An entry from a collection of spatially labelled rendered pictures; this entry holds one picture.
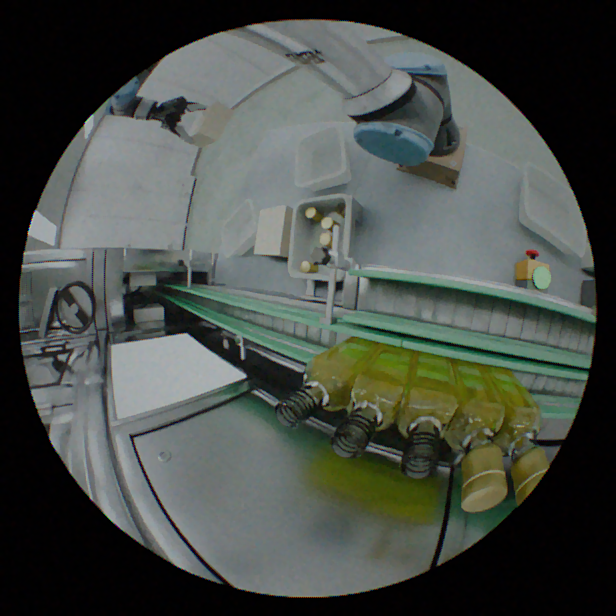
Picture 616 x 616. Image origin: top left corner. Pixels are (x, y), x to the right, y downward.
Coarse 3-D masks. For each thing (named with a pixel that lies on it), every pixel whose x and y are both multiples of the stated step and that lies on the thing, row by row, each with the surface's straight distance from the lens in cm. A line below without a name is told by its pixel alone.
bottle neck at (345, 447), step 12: (360, 408) 18; (372, 408) 18; (348, 420) 17; (360, 420) 16; (372, 420) 17; (336, 432) 15; (348, 432) 15; (360, 432) 15; (372, 432) 17; (336, 444) 17; (348, 444) 17; (360, 444) 15; (348, 456) 17
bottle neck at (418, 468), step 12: (420, 420) 18; (432, 420) 18; (420, 432) 17; (432, 432) 17; (408, 444) 17; (420, 444) 16; (432, 444) 16; (408, 456) 15; (420, 456) 15; (432, 456) 15; (408, 468) 17; (420, 468) 17; (432, 468) 16
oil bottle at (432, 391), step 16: (416, 352) 32; (416, 368) 24; (432, 368) 25; (448, 368) 26; (416, 384) 20; (432, 384) 21; (448, 384) 22; (416, 400) 19; (432, 400) 19; (448, 400) 19; (400, 416) 21; (416, 416) 19; (432, 416) 18; (448, 416) 19; (400, 432) 21
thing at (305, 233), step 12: (300, 204) 56; (312, 204) 56; (324, 204) 55; (336, 204) 54; (348, 204) 48; (300, 216) 57; (324, 216) 59; (336, 216) 57; (348, 216) 47; (300, 228) 56; (312, 228) 60; (348, 228) 46; (300, 240) 56; (312, 240) 59; (348, 240) 45; (300, 252) 56; (348, 252) 45; (288, 264) 53; (300, 264) 56; (300, 276) 50; (312, 276) 48; (324, 276) 47
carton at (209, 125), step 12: (216, 108) 71; (228, 108) 72; (204, 120) 68; (216, 120) 70; (228, 120) 71; (192, 132) 76; (204, 132) 67; (216, 132) 69; (192, 144) 82; (204, 144) 77
